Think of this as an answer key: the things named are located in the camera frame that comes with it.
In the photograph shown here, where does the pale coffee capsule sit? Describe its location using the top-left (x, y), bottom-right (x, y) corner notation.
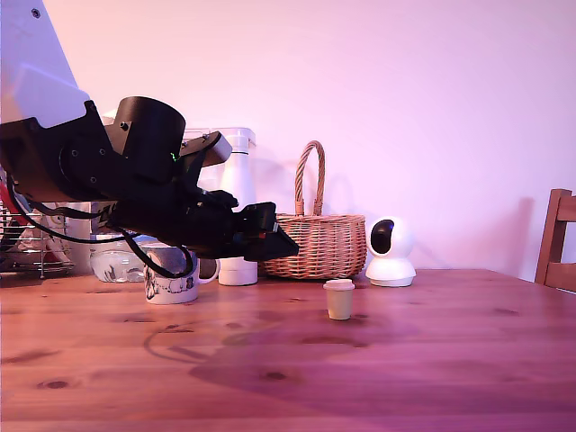
top-left (322, 278), bottom-right (356, 321)

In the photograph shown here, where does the tall white bottle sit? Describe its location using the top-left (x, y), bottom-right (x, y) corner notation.
top-left (217, 127), bottom-right (259, 287)

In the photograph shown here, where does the white mug with blue print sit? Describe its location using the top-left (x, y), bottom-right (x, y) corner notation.
top-left (143, 246), bottom-right (222, 306)

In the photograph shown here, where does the large clear water bottle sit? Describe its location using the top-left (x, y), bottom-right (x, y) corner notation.
top-left (88, 109), bottom-right (152, 284)

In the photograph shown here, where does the red book in rack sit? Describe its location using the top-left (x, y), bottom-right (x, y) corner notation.
top-left (0, 182), bottom-right (22, 217)

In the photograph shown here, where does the wooden chair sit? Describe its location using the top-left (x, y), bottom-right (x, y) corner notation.
top-left (534, 188), bottom-right (576, 294)

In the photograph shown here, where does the woven wicker basket with handle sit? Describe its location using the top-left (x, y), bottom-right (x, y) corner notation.
top-left (257, 139), bottom-right (368, 281)

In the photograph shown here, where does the pale grey gripper camera box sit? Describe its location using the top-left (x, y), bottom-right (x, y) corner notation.
top-left (181, 130), bottom-right (234, 168)

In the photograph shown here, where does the small white round camera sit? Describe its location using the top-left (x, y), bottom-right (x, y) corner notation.
top-left (364, 216), bottom-right (418, 288)

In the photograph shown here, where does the black looping arm cable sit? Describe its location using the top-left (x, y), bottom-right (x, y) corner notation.
top-left (25, 200), bottom-right (116, 221)
top-left (5, 174), bottom-right (136, 245)
top-left (117, 226), bottom-right (200, 278)

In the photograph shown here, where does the metal wire rack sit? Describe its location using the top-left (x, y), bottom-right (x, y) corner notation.
top-left (0, 197), bottom-right (77, 281)

